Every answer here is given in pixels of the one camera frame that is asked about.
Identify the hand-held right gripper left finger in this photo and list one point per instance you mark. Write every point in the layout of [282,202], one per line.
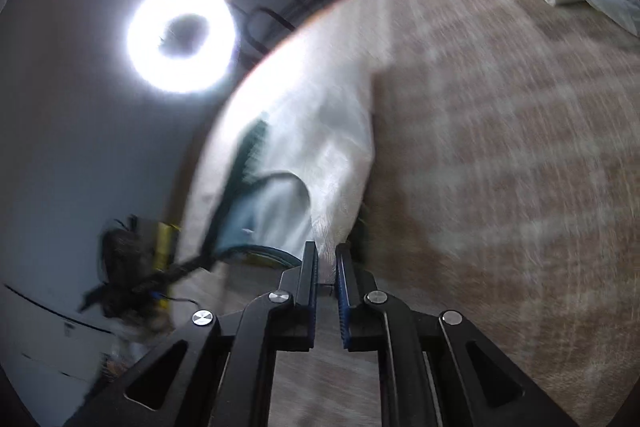
[313,307]

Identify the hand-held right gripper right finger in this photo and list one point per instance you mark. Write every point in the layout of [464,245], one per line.
[341,307]

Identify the white green printed t-shirt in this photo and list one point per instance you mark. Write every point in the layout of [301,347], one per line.
[320,147]

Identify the beige plaid blanket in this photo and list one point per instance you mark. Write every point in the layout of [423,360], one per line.
[500,157]

